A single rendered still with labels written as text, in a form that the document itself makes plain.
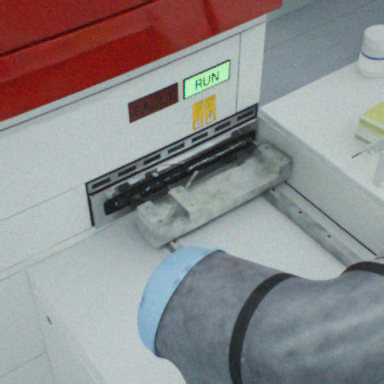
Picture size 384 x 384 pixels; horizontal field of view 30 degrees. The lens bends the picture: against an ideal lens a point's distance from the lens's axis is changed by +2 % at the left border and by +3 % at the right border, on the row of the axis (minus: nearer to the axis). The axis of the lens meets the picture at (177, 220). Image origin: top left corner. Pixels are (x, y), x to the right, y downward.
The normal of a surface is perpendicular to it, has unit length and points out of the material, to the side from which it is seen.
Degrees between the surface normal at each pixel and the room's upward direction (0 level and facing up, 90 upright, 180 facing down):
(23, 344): 90
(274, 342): 42
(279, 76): 0
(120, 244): 0
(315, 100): 0
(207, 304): 35
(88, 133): 90
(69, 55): 90
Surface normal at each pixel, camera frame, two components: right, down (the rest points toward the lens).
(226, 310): -0.58, -0.41
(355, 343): 0.11, -0.13
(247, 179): -0.02, -0.70
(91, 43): 0.57, 0.58
